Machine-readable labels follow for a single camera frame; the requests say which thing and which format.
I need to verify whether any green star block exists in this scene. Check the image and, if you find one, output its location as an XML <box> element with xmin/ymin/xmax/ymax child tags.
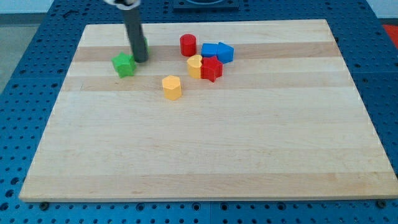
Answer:
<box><xmin>111</xmin><ymin>52</ymin><xmax>136</xmax><ymax>78</ymax></box>

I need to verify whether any red star block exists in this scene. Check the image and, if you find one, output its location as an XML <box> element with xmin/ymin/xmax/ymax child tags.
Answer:
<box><xmin>201</xmin><ymin>56</ymin><xmax>223</xmax><ymax>82</ymax></box>

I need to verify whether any red cylinder block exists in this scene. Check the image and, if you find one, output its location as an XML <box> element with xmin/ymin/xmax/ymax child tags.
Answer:
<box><xmin>180</xmin><ymin>34</ymin><xmax>197</xmax><ymax>57</ymax></box>

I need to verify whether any white rod mount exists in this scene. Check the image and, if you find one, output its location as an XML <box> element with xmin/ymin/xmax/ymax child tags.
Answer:
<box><xmin>104</xmin><ymin>0</ymin><xmax>141</xmax><ymax>9</ymax></box>

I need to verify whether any blue triangle block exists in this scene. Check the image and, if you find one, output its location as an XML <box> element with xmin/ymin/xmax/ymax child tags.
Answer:
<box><xmin>216</xmin><ymin>42</ymin><xmax>234</xmax><ymax>63</ymax></box>

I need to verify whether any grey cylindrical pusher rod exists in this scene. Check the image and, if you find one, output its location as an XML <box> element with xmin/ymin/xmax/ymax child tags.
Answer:
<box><xmin>123</xmin><ymin>6</ymin><xmax>149</xmax><ymax>63</ymax></box>

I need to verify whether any yellow heart block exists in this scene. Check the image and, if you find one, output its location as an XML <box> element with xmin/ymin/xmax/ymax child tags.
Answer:
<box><xmin>187</xmin><ymin>55</ymin><xmax>203</xmax><ymax>79</ymax></box>

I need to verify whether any green block behind rod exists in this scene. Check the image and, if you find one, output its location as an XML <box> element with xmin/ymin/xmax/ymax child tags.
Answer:
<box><xmin>144</xmin><ymin>36</ymin><xmax>150</xmax><ymax>54</ymax></box>

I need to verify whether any yellow hexagon block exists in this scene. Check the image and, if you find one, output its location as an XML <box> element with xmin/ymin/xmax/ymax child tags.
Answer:
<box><xmin>162</xmin><ymin>75</ymin><xmax>182</xmax><ymax>100</ymax></box>

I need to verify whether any light wooden board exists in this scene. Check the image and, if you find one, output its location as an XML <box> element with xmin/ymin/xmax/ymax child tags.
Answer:
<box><xmin>19</xmin><ymin>19</ymin><xmax>397</xmax><ymax>202</ymax></box>

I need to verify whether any blue cube block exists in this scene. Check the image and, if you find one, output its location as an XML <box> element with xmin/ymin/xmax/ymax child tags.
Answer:
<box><xmin>201</xmin><ymin>43</ymin><xmax>218</xmax><ymax>57</ymax></box>

